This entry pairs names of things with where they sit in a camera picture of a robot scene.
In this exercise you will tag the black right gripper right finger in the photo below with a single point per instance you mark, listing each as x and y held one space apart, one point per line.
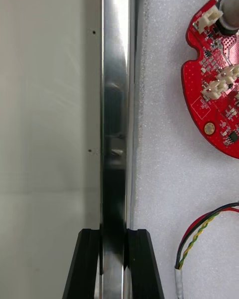
143 266

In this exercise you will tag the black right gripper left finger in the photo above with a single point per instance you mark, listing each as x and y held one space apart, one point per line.
83 266

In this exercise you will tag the steel tray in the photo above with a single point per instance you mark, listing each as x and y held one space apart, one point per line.
114 104

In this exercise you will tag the white foam sheet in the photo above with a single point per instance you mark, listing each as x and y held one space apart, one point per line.
161 179

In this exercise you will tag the round red circuit board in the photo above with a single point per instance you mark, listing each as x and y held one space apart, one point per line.
214 99

